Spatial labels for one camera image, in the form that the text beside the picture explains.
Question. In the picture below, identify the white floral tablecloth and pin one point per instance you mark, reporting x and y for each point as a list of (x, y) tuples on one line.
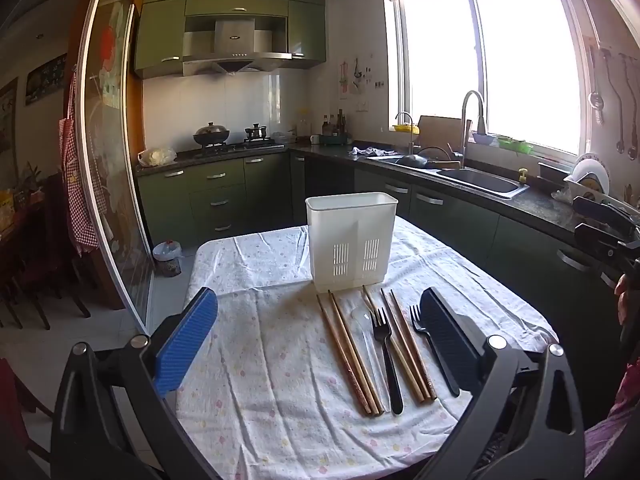
[(275, 385)]

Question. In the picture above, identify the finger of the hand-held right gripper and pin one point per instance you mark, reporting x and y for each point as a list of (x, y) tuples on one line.
[(605, 212), (600, 240)]

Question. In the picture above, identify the steel range hood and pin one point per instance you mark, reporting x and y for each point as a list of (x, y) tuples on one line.
[(235, 40)]

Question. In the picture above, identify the white plates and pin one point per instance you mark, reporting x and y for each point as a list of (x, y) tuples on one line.
[(592, 170)]

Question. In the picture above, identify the dark stone countertop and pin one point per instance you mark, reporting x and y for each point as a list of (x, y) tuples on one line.
[(540, 205)]

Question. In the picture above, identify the black tray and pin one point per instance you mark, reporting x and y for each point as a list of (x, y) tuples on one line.
[(552, 172)]

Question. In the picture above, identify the gas stove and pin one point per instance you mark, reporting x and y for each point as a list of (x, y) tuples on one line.
[(235, 147)]

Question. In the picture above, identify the wooden cutting board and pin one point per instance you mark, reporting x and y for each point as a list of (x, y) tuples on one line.
[(440, 132)]

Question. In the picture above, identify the small steel faucet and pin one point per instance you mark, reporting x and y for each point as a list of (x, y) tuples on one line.
[(411, 130)]

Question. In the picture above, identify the green basket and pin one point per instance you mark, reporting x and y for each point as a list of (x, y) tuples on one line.
[(515, 145)]

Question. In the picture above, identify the white plastic utensil holder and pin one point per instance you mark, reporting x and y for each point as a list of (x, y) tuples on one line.
[(340, 225)]

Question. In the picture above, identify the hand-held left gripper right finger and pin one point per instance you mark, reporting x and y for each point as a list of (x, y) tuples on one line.
[(450, 335)]

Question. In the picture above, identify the metal strainer ladle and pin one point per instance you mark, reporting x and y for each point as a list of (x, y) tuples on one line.
[(596, 100)]

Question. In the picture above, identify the wall decal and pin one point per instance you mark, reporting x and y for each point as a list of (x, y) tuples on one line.
[(350, 77)]

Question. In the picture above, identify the black wok with lid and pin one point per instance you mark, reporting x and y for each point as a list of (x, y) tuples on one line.
[(211, 135)]

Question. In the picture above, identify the row of condiment bottles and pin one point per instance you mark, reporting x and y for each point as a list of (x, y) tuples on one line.
[(335, 130)]

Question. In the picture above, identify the window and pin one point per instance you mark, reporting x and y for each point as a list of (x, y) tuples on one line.
[(525, 60)]

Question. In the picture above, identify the green base kitchen cabinets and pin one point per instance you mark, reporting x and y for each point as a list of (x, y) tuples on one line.
[(220, 195)]

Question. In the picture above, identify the dark wooden chairs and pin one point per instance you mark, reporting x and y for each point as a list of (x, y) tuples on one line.
[(35, 270)]

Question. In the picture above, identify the steel double sink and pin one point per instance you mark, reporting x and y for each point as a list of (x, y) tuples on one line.
[(480, 180)]

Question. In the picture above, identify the small trash bin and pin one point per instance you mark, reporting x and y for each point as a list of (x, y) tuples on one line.
[(167, 259)]

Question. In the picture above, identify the glass sliding door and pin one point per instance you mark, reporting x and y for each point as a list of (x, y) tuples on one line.
[(112, 160)]

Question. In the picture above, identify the tall steel faucet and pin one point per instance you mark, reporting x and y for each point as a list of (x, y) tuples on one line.
[(466, 125)]

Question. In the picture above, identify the dark framed wall picture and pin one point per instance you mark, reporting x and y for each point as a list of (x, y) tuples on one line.
[(46, 79)]

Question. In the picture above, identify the white plastic bag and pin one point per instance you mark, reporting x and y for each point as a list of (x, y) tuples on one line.
[(156, 156)]

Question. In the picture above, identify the white dish rack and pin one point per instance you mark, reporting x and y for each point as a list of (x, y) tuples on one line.
[(575, 187)]

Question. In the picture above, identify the red checkered apron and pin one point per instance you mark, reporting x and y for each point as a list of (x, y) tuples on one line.
[(80, 185)]

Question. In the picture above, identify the green upper kitchen cabinets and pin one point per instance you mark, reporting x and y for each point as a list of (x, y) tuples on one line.
[(160, 30)]

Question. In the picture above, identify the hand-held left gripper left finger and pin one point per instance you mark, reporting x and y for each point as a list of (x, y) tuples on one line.
[(185, 345)]

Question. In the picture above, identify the crumpled dish cloth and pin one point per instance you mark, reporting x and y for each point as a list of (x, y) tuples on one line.
[(372, 150)]

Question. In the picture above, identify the black plastic fork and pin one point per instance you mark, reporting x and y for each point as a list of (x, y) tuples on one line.
[(442, 365), (392, 385)]

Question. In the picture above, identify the wall outlet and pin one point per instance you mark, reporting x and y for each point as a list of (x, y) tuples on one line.
[(363, 106)]

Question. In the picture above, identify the person's right hand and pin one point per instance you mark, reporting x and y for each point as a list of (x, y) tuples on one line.
[(627, 295)]

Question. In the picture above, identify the yellow basket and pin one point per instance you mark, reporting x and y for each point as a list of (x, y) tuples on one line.
[(406, 129)]

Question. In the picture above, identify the clear plastic spoon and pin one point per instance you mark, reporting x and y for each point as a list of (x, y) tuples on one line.
[(361, 317)]

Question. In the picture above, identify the person's pink patterned clothing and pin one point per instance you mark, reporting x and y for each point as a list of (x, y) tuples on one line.
[(612, 425)]

